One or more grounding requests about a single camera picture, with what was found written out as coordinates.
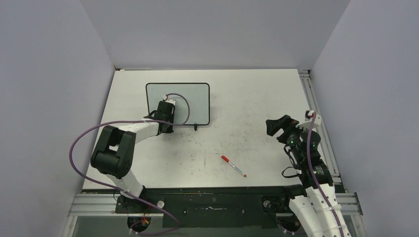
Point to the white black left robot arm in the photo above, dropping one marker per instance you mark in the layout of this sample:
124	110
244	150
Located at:
113	153

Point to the red capped whiteboard marker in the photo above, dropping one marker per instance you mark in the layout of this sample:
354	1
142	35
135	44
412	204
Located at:
233	166

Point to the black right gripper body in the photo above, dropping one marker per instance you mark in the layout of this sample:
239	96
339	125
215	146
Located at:
291	135

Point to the black framed small whiteboard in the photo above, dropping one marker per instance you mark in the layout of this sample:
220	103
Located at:
192	100

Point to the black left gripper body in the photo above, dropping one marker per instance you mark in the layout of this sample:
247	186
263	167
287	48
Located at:
169	129

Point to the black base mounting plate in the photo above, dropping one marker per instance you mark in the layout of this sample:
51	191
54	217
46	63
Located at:
215	207

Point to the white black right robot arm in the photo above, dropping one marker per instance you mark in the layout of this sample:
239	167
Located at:
315	205

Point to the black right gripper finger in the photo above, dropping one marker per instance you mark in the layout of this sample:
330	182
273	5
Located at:
286	119
273	126

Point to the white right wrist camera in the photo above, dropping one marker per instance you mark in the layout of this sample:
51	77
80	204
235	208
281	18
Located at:
312	120

